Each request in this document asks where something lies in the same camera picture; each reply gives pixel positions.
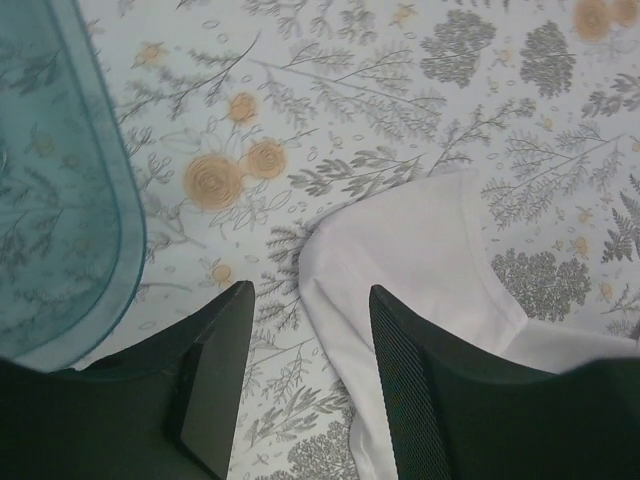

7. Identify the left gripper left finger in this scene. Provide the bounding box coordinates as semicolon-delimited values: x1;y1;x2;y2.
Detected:
1;281;255;479

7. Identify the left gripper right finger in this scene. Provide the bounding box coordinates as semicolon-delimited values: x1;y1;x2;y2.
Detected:
369;285;639;479

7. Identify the white t shirt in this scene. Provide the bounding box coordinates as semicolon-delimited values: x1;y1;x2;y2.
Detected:
299;170;639;479

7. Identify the teal plastic basket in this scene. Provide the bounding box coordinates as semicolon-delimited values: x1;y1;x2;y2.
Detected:
1;1;146;372

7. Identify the floral table mat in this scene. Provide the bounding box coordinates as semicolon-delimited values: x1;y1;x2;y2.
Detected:
65;1;639;479

